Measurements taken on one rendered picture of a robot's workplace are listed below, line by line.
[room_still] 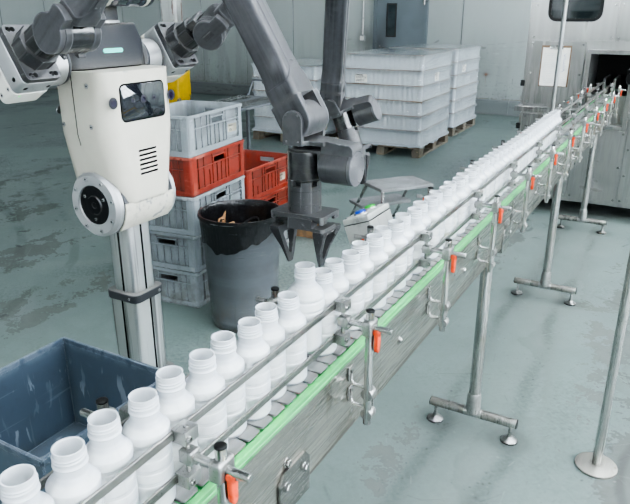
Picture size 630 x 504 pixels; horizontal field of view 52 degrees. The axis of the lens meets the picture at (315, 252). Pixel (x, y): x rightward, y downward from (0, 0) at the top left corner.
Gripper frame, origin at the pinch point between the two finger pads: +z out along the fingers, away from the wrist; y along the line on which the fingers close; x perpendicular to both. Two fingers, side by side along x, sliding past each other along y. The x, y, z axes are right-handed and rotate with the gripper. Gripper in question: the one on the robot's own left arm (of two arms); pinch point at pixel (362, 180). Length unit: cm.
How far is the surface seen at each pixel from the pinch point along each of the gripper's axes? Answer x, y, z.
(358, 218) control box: -0.9, -10.1, 8.3
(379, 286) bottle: -16.5, -37.8, 19.4
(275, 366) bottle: -16, -79, 18
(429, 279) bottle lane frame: -16.8, -12.9, 27.0
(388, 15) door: 364, 956, -171
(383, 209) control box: -3.8, -0.4, 9.0
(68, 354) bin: 43, -75, 13
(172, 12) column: 613, 700, -269
